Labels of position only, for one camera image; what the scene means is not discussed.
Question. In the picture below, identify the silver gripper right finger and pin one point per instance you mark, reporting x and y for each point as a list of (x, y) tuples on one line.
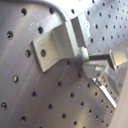
[(120, 55)]

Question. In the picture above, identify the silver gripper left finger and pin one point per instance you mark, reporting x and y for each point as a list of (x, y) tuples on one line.
[(97, 75)]

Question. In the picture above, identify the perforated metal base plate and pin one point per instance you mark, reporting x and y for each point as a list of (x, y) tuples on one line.
[(62, 97)]

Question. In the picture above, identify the grey metal cable clip bracket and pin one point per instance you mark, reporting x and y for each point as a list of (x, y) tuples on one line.
[(66, 41)]

